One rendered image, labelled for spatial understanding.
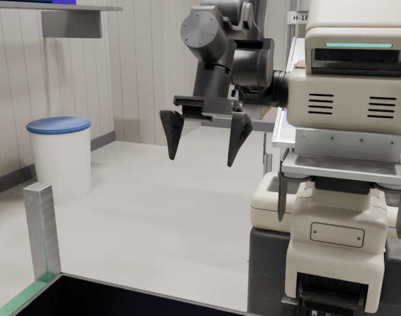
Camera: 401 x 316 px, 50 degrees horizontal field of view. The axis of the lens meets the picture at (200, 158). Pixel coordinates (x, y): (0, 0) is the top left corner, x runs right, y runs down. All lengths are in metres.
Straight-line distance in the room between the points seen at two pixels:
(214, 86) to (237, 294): 1.73
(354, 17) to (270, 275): 0.87
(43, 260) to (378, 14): 0.74
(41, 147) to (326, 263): 2.61
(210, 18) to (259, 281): 1.03
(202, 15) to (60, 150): 2.74
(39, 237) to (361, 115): 0.69
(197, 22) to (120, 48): 4.24
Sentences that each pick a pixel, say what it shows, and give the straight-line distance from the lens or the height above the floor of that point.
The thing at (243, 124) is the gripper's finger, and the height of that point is 1.18.
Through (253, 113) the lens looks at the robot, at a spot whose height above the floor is 1.12.
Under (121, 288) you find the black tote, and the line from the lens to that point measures 0.48.
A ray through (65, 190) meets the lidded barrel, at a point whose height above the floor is 0.10.
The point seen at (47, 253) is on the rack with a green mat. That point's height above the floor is 1.00.
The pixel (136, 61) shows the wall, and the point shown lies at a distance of 4.79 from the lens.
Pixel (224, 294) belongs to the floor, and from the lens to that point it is 2.31.
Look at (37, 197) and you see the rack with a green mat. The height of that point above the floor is 1.09.
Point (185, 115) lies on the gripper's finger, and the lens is 0.73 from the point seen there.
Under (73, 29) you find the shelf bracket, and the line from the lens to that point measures 3.95.
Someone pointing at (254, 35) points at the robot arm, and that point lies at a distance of 0.92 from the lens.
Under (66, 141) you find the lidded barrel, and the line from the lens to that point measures 3.30.
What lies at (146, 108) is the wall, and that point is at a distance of 4.81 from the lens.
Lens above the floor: 1.33
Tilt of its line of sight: 18 degrees down
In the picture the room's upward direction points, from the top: straight up
